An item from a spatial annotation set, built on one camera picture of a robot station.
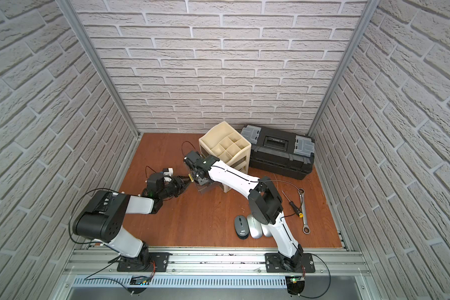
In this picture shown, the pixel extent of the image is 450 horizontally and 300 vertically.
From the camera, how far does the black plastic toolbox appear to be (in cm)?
89

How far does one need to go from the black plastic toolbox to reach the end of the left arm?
345 mm

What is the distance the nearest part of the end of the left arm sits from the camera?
741mm
